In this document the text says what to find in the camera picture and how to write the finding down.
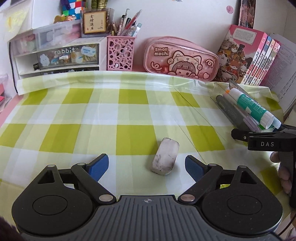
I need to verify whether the white rabbit drawer organizer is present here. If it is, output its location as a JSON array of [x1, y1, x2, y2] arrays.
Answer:
[[9, 20, 107, 82]]

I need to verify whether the pink spine book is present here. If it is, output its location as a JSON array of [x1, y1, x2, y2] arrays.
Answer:
[[214, 25, 268, 83]]

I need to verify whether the open printed paper stack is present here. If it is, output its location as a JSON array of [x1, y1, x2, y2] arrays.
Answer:
[[261, 33, 295, 116]]

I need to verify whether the pink cat pencil case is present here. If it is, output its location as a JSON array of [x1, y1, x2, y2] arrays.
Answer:
[[144, 36, 219, 82]]

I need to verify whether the beige spine book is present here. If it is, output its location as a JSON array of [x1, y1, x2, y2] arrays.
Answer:
[[248, 36, 275, 85]]

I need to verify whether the photo card on wall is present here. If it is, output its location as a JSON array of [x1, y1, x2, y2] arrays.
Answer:
[[238, 0, 256, 29]]

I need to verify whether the black marker pen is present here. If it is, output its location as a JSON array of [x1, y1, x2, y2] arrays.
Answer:
[[216, 95, 250, 132]]

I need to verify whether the bamboo plant in glass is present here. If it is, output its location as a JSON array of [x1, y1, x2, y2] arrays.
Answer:
[[90, 0, 108, 9]]

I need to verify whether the purple pen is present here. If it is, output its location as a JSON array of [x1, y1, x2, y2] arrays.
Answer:
[[223, 93, 260, 132]]

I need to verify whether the small framed calligraphy sign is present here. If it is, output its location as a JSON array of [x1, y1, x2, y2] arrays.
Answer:
[[83, 11, 107, 34]]

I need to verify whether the clear plastic organizer tray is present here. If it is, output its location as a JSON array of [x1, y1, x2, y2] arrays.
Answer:
[[211, 81, 281, 133]]

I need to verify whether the person's right hand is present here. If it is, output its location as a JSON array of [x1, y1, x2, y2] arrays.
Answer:
[[270, 152, 292, 194]]

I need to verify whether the pink perforated pen holder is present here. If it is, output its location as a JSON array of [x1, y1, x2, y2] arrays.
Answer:
[[107, 36, 136, 71]]

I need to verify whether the white green glue stick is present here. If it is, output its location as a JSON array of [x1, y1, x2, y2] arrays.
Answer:
[[229, 88, 274, 129]]

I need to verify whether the light blue highlighter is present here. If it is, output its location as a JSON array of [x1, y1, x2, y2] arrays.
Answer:
[[273, 117, 281, 129]]

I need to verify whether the blue spine book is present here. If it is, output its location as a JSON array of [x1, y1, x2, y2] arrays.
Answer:
[[243, 36, 272, 84]]

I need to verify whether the colourful puzzle cube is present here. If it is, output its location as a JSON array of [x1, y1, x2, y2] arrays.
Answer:
[[61, 0, 88, 20]]

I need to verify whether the white eraser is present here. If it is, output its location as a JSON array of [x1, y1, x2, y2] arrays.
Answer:
[[151, 138, 180, 176]]

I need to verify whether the green checkered tablecloth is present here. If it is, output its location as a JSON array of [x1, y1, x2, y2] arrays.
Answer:
[[1, 71, 290, 220]]

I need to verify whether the pale spine book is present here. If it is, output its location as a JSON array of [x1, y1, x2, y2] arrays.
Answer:
[[258, 41, 280, 85]]

